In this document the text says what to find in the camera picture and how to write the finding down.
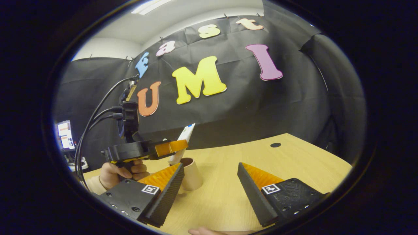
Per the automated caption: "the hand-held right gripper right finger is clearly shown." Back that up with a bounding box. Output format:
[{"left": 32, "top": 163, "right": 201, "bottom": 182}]
[{"left": 237, "top": 162, "right": 330, "bottom": 227}]

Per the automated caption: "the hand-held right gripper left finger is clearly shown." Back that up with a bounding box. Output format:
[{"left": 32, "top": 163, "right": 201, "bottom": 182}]
[{"left": 98, "top": 163, "right": 185, "bottom": 228}]

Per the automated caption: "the white toothpaste tube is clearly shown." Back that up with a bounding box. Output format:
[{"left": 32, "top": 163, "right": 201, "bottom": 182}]
[{"left": 168, "top": 123, "right": 196, "bottom": 165}]

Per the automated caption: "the beige cup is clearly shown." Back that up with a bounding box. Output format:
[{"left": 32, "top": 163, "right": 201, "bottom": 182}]
[{"left": 178, "top": 158, "right": 203, "bottom": 191}]

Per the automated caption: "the wooden desktop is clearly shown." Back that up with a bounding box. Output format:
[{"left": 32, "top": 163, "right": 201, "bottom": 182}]
[{"left": 82, "top": 133, "right": 353, "bottom": 235}]

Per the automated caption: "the computer monitor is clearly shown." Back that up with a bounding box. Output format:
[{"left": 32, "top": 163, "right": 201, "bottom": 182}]
[{"left": 57, "top": 120, "right": 76, "bottom": 150}]

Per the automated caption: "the black backdrop cloth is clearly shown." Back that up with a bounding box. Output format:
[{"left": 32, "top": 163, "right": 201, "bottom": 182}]
[{"left": 54, "top": 3, "right": 368, "bottom": 170}]

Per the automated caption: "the black cable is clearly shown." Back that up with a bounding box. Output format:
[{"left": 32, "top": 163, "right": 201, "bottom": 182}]
[
  {"left": 78, "top": 113, "right": 124, "bottom": 183},
  {"left": 77, "top": 106, "right": 124, "bottom": 183},
  {"left": 74, "top": 76, "right": 137, "bottom": 190}
]

